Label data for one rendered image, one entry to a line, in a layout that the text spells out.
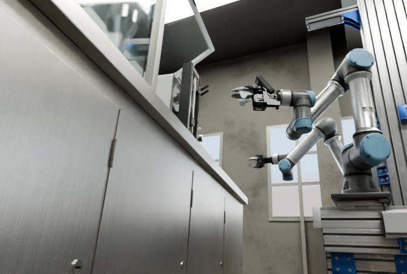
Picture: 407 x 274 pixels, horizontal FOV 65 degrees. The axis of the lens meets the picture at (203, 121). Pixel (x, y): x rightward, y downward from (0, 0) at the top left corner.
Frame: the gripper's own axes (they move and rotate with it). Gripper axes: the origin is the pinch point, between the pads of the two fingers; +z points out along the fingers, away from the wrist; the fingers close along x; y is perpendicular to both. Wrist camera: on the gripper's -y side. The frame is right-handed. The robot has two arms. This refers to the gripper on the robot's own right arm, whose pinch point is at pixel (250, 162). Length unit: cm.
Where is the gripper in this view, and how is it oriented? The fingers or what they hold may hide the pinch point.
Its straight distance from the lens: 242.7
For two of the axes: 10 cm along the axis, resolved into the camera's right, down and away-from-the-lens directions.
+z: -8.0, 1.9, 5.6
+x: 1.6, 9.8, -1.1
